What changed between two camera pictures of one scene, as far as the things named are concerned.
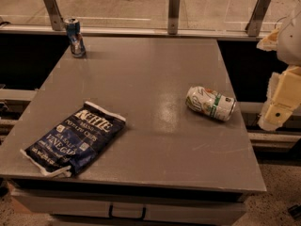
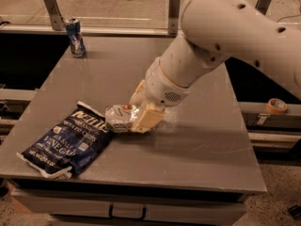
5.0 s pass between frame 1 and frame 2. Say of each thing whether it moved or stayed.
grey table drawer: stayed
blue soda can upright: stayed
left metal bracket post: stayed
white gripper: moved
